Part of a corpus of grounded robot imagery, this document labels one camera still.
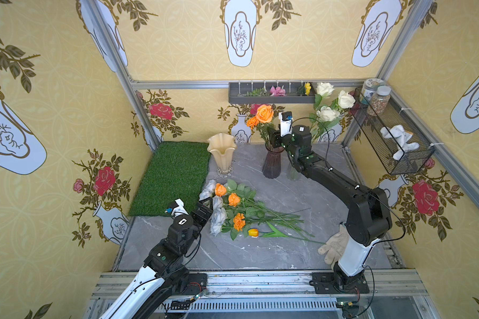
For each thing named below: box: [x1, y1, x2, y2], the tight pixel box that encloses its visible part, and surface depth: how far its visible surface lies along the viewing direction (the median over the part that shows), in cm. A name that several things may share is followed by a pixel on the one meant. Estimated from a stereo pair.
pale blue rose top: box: [198, 179, 217, 202], surface depth 97 cm
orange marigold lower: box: [232, 212, 247, 232], surface depth 85 cm
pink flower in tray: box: [270, 86, 287, 97], surface depth 90 cm
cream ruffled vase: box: [206, 132, 237, 179], surface depth 97 cm
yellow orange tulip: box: [247, 227, 326, 245], surface depth 87 cm
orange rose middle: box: [228, 192, 241, 208], surface depth 92 cm
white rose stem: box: [308, 93, 348, 142], surface depth 82 cm
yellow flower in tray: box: [304, 82, 313, 96], surface depth 89 cm
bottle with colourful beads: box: [371, 85, 392, 116], surface depth 82 cm
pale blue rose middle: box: [210, 195, 227, 225], surface depth 86 cm
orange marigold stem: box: [246, 116, 261, 130], surface depth 85 cm
